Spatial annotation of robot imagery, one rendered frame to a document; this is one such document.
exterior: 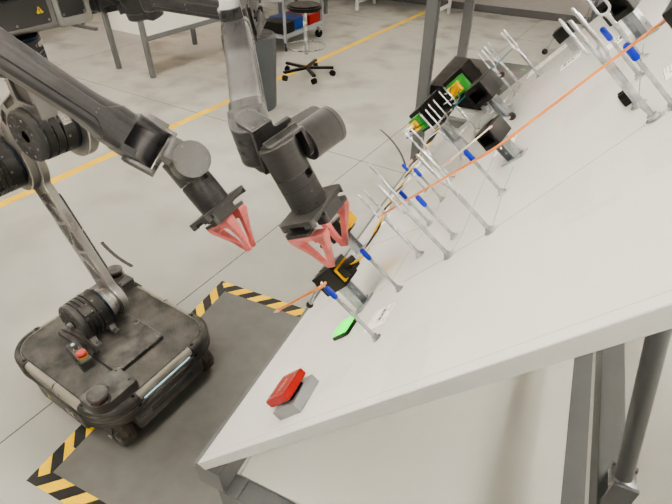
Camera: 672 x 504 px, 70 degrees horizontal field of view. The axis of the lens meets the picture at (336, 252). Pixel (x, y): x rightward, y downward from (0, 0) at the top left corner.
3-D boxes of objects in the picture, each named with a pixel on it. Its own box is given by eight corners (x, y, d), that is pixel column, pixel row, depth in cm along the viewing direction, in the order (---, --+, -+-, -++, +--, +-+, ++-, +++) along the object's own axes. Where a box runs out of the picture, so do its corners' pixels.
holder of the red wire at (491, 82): (531, 90, 112) (501, 54, 111) (511, 118, 105) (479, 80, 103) (514, 102, 116) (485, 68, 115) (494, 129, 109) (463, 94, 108)
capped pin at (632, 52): (666, 108, 51) (617, 46, 50) (681, 99, 50) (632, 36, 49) (667, 113, 50) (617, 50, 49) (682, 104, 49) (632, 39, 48)
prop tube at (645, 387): (606, 494, 64) (643, 324, 48) (607, 476, 66) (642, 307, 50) (634, 502, 63) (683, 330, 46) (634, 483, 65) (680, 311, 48)
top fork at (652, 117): (659, 120, 50) (575, 15, 48) (643, 127, 52) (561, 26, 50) (666, 109, 51) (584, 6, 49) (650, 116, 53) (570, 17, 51)
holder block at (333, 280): (339, 281, 84) (323, 265, 83) (358, 270, 79) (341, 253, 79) (327, 297, 81) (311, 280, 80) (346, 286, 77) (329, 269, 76)
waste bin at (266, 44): (229, 117, 419) (218, 42, 381) (231, 98, 455) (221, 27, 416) (282, 114, 424) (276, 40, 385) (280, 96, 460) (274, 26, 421)
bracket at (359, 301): (364, 297, 83) (345, 277, 83) (373, 293, 81) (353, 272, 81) (353, 315, 80) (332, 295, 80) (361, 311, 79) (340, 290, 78)
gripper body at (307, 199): (346, 192, 74) (325, 151, 71) (317, 231, 67) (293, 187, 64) (313, 199, 78) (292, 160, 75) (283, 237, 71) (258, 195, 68)
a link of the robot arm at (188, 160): (146, 116, 80) (120, 160, 79) (149, 97, 70) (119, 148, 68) (211, 154, 85) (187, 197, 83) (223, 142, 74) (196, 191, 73)
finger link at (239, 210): (271, 234, 86) (237, 192, 83) (247, 258, 81) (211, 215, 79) (251, 244, 91) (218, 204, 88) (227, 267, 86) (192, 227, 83)
